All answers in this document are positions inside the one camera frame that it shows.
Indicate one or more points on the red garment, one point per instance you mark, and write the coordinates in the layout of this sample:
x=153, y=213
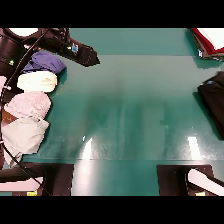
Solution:
x=208, y=51

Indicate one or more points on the purple garment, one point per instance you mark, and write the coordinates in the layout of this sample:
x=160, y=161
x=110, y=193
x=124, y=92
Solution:
x=45, y=61

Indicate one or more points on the pink garment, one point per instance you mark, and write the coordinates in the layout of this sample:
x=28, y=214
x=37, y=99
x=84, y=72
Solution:
x=30, y=105

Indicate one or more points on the grey garment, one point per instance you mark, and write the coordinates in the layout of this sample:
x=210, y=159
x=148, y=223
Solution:
x=23, y=136

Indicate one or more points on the cream garment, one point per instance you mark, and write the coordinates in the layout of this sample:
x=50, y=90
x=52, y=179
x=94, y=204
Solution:
x=36, y=81

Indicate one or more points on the brown garment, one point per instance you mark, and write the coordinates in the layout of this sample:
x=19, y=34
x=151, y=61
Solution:
x=7, y=117

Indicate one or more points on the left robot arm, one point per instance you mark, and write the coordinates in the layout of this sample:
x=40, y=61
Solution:
x=53, y=41

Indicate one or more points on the white garment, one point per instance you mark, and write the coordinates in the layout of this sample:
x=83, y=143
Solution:
x=215, y=36

